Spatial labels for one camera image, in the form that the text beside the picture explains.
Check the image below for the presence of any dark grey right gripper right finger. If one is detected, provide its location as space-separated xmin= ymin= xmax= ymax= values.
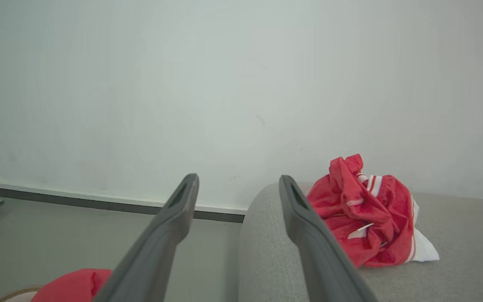
xmin=279 ymin=175 xmax=379 ymax=302

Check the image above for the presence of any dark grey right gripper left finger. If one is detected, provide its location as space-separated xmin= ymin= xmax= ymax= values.
xmin=93 ymin=173 xmax=200 ymax=302

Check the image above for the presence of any red clothing item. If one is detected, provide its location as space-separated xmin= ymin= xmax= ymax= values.
xmin=31 ymin=268 xmax=113 ymax=302

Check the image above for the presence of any red and white garment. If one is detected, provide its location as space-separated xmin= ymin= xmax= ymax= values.
xmin=307 ymin=154 xmax=440 ymax=268

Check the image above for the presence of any white and black baseboard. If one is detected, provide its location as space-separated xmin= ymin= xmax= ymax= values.
xmin=0 ymin=181 xmax=248 ymax=224

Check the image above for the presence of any grey fabric sofa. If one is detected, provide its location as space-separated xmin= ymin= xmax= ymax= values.
xmin=238 ymin=182 xmax=483 ymax=302

